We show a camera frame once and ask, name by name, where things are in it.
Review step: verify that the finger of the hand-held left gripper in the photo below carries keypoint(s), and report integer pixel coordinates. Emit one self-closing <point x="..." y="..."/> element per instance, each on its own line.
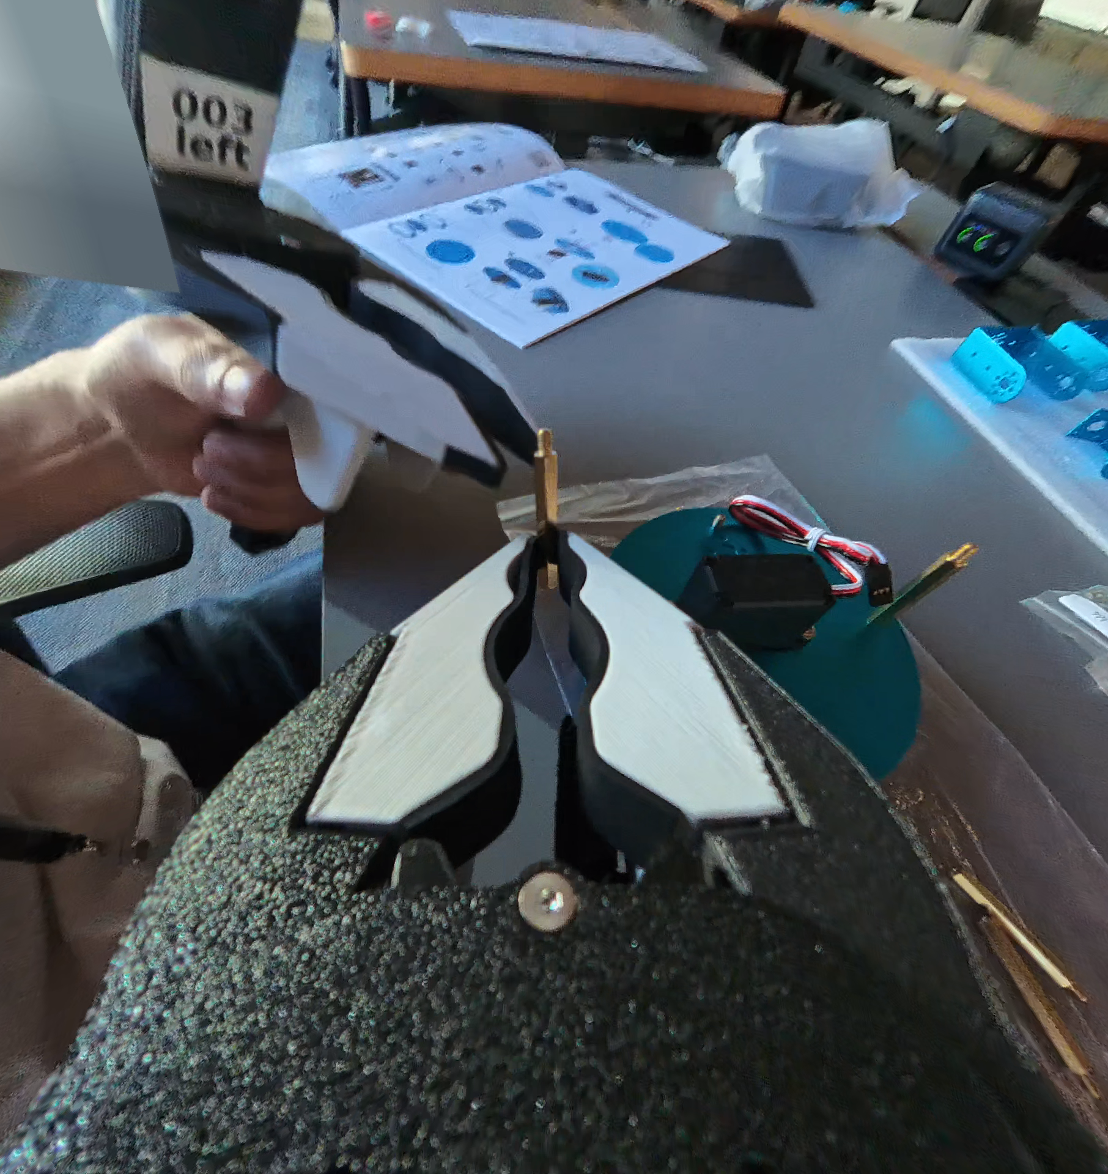
<point x="361" y="385"/>
<point x="416" y="307"/>

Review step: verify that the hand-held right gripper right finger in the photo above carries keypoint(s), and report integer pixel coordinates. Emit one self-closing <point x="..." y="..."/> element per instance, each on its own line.
<point x="681" y="725"/>

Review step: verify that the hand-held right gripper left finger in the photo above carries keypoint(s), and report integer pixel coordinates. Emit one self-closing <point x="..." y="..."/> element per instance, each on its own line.
<point x="416" y="725"/>

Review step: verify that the blue round turntable base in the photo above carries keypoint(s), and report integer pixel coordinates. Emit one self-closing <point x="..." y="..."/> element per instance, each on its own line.
<point x="838" y="679"/>

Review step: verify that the brass standoff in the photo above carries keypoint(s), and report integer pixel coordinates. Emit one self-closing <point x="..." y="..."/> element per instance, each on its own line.
<point x="925" y="582"/>
<point x="1044" y="1018"/>
<point x="546" y="495"/>
<point x="1021" y="935"/>

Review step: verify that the grey desk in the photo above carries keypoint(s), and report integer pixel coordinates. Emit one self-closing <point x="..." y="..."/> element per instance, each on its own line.
<point x="792" y="385"/>

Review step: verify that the person's left hand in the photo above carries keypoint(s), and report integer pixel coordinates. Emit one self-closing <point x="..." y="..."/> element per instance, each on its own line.
<point x="168" y="394"/>

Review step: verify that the instruction booklet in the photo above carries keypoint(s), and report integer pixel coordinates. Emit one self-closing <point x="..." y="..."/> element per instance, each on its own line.
<point x="534" y="256"/>

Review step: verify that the person's dark trousers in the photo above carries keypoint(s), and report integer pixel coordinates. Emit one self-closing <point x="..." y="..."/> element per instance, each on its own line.
<point x="196" y="670"/>

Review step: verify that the grey chair armrest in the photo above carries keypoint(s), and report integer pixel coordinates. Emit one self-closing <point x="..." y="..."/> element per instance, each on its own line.
<point x="76" y="550"/>

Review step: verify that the black flat plate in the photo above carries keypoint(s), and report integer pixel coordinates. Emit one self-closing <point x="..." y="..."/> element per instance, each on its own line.
<point x="746" y="274"/>

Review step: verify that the clear plastic bag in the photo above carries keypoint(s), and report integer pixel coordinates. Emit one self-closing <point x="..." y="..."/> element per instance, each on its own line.
<point x="1021" y="825"/>

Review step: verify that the white wrapped foam block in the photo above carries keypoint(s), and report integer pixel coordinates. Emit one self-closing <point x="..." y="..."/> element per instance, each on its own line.
<point x="810" y="173"/>

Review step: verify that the person's white shirt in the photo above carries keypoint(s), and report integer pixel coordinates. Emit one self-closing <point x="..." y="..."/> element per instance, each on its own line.
<point x="39" y="917"/>

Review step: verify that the pile of small screw bags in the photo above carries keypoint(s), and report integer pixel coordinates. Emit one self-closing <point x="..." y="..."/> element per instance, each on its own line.
<point x="1095" y="633"/>

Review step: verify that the white foam tray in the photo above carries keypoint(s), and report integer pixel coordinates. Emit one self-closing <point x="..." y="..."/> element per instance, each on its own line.
<point x="1021" y="431"/>

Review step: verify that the small black device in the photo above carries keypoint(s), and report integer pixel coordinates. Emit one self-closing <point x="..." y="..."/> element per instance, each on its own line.
<point x="985" y="238"/>

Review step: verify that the large blue U bracket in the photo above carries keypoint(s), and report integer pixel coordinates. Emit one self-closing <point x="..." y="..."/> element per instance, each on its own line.
<point x="1003" y="362"/>

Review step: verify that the small blue angled bracket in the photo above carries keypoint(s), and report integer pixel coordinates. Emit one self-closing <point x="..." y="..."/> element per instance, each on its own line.
<point x="1104" y="431"/>

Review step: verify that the blue metal bracket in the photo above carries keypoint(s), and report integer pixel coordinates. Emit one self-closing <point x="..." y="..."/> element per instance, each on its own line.
<point x="1086" y="353"/>

